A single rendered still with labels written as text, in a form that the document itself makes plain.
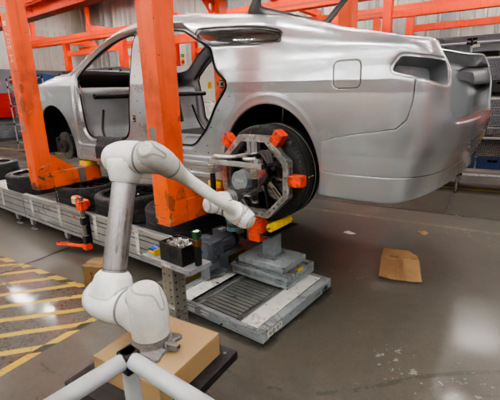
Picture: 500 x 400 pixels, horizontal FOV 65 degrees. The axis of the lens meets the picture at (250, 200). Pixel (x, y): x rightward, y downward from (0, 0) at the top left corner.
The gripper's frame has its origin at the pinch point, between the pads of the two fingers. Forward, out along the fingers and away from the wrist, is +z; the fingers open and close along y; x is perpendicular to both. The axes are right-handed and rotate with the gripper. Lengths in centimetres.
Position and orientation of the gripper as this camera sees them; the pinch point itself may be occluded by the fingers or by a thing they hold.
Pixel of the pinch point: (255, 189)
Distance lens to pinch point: 233.3
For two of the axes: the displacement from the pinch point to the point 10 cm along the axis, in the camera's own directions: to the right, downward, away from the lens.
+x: -0.3, -9.6, -2.7
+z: 6.2, -2.3, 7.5
